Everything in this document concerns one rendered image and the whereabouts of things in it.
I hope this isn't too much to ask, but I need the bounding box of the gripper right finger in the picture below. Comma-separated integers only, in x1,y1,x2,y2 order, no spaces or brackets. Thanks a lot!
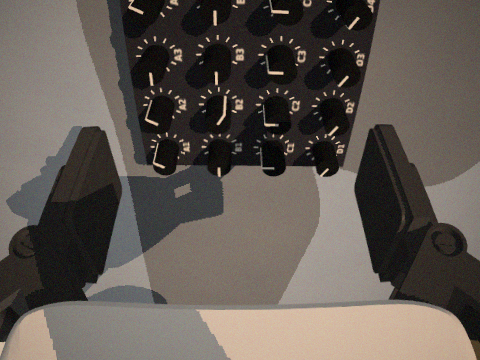
354,124,480,342

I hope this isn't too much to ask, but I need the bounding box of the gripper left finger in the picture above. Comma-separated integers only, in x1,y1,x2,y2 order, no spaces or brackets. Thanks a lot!
0,126,122,342

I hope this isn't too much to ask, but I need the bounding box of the black knob box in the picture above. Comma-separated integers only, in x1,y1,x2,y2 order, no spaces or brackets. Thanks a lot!
120,0,380,177

